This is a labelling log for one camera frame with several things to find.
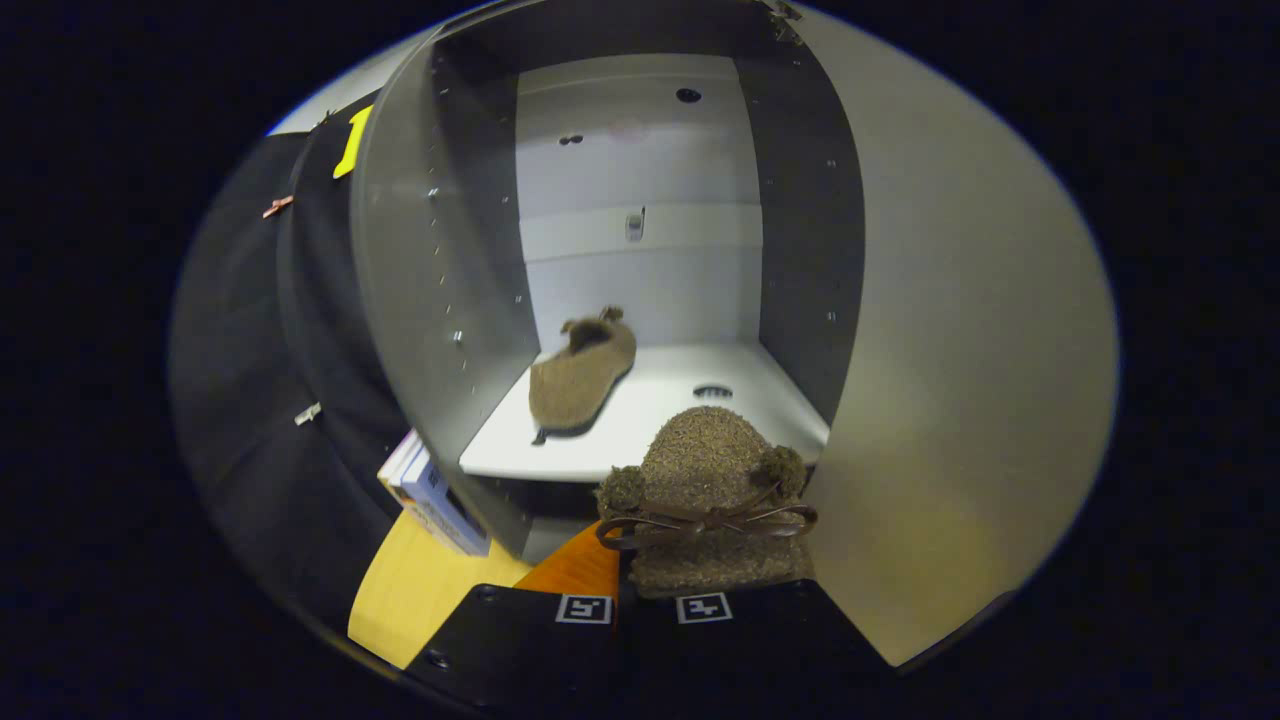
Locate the black backdrop cloth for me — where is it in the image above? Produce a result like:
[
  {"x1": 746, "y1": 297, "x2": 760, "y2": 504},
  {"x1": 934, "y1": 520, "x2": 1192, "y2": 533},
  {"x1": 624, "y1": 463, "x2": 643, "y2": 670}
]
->
[{"x1": 170, "y1": 90, "x2": 441, "y2": 631}]

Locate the brown fuzzy shoe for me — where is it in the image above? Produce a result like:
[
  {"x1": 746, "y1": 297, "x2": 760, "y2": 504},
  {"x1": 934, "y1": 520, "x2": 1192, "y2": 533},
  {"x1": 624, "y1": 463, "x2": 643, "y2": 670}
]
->
[
  {"x1": 595, "y1": 405, "x2": 819, "y2": 601},
  {"x1": 528, "y1": 306, "x2": 638, "y2": 446}
]

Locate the grey shoe cabinet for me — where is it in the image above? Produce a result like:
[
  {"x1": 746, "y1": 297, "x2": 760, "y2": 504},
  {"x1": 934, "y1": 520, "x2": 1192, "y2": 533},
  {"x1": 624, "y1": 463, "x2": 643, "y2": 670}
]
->
[{"x1": 350, "y1": 0, "x2": 866, "y2": 561}]

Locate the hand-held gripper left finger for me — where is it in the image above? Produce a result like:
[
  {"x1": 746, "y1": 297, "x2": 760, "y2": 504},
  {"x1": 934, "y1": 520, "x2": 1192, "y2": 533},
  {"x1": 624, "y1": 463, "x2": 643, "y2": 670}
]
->
[{"x1": 405, "y1": 520, "x2": 621, "y2": 720}]

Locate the white cabinet shelf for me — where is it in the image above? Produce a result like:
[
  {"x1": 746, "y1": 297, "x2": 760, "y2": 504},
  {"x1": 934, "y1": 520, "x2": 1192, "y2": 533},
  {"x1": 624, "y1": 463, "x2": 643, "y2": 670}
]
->
[{"x1": 458, "y1": 343, "x2": 831, "y2": 484}]

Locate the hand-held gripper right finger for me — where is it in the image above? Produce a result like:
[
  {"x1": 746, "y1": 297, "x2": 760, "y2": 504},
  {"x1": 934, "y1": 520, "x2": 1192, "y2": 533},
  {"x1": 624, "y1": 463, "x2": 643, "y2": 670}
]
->
[{"x1": 618, "y1": 578, "x2": 896, "y2": 720}]

